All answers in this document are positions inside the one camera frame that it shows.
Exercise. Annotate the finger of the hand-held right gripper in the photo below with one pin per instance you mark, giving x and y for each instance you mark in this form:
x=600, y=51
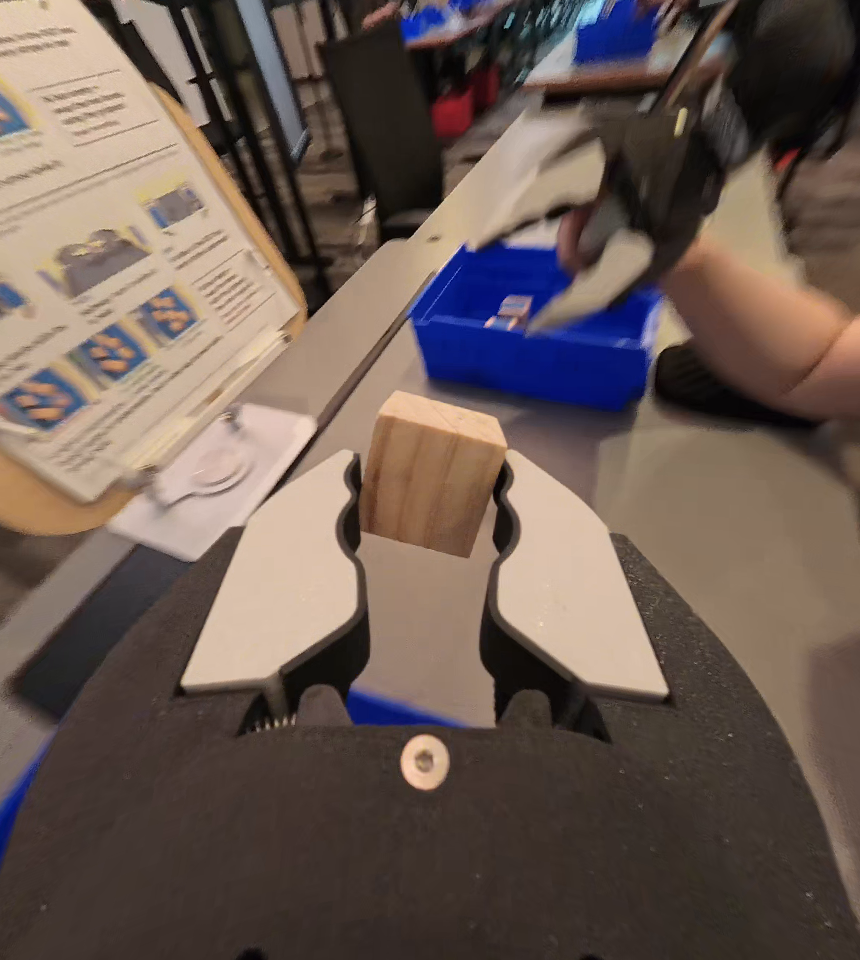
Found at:
x=550, y=172
x=610, y=274

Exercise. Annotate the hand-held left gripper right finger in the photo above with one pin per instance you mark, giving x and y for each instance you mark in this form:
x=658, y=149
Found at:
x=580, y=600

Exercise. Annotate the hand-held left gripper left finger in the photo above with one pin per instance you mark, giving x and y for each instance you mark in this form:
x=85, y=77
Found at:
x=280, y=592

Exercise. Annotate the person's right forearm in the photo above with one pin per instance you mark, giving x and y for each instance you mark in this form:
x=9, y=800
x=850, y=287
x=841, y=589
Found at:
x=760, y=330

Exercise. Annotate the person's right hand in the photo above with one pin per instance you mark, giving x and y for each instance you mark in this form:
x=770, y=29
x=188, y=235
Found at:
x=571, y=236

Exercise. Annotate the brown wooden table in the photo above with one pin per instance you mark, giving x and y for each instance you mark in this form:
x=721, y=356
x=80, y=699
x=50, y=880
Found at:
x=595, y=79

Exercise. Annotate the red container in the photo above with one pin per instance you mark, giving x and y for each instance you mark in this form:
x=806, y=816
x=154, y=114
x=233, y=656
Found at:
x=456, y=112

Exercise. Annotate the white plastic stand base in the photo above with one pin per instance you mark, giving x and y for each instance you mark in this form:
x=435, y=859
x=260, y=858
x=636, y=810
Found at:
x=272, y=465

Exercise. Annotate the blue storage bin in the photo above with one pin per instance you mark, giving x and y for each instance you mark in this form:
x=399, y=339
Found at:
x=617, y=30

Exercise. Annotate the black office chair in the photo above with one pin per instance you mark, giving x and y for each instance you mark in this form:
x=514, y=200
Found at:
x=385, y=127

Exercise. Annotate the printed instruction sheet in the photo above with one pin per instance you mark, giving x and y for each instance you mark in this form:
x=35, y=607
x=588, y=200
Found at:
x=99, y=225

